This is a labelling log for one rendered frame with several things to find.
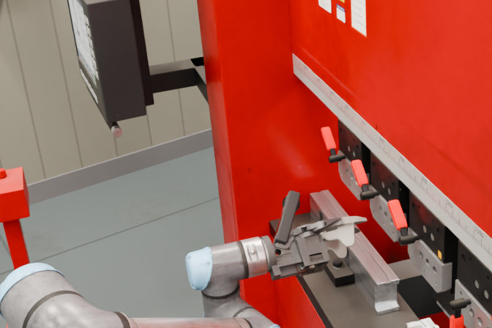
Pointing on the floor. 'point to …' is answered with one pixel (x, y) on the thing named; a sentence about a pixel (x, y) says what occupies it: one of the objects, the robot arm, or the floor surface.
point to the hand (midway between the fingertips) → (356, 222)
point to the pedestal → (15, 212)
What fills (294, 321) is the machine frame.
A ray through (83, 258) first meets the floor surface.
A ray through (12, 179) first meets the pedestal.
